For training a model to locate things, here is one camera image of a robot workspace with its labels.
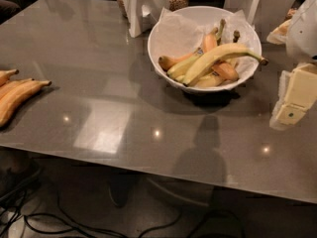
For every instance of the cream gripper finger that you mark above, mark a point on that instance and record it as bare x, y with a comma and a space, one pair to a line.
297, 93

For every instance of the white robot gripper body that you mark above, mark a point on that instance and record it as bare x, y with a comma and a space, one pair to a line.
303, 34

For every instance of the large yellow banana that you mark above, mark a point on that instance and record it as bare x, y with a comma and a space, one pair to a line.
223, 52

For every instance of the small orange banana right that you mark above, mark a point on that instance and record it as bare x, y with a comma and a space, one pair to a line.
225, 70

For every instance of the upright orange banana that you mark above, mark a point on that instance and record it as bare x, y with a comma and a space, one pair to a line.
210, 40

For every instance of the yellow banana at bowl bottom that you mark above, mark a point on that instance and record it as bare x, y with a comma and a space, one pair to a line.
210, 80

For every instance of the white bowl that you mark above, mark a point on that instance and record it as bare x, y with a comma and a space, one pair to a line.
245, 67

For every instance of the yellow banana with blue sticker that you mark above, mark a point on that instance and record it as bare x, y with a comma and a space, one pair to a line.
183, 66

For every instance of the orange banana at left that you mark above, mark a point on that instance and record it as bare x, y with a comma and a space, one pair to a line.
166, 62

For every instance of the middle banana on table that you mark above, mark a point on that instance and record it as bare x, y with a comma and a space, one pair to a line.
10, 86

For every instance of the banana on table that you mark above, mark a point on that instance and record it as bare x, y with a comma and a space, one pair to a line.
15, 97
6, 74
10, 86

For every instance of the front banana on table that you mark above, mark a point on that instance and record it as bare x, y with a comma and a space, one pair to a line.
15, 97

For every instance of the top banana on table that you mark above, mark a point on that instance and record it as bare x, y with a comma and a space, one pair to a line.
6, 74

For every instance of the bread in plastic bag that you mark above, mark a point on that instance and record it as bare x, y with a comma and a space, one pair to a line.
278, 35

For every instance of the white paper liner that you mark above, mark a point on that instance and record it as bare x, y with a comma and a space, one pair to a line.
181, 32

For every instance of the white folded cardboard stand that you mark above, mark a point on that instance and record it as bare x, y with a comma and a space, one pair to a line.
143, 14

